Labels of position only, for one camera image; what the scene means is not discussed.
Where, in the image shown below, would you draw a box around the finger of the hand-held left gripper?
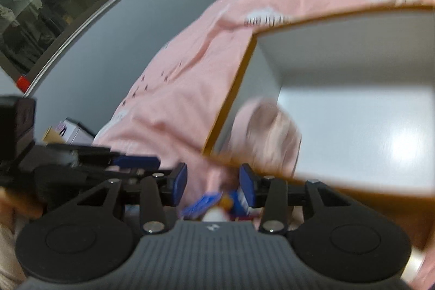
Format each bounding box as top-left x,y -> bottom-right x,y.
37,165 -> 174,209
46,144 -> 161,172

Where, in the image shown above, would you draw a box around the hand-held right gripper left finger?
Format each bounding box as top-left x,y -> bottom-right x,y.
78,164 -> 188,235

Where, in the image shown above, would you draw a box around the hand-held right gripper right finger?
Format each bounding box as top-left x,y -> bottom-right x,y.
239,164 -> 354,234

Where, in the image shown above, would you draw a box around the pink zip pouch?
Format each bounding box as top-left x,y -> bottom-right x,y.
228,99 -> 303,175

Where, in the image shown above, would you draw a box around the orange cardboard box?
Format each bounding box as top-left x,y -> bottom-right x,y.
202,5 -> 435,253

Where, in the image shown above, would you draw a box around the person's left hand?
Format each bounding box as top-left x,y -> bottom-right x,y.
0,188 -> 43,219

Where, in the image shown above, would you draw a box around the small red object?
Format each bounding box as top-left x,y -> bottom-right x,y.
16,75 -> 32,93

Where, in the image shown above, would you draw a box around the small boxes beside bed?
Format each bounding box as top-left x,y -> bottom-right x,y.
44,118 -> 96,145

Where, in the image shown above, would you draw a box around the person's cream clothing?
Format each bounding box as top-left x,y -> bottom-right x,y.
0,217 -> 28,289

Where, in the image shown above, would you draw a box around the pink printed blanket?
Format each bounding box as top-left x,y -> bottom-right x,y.
92,0 -> 435,290

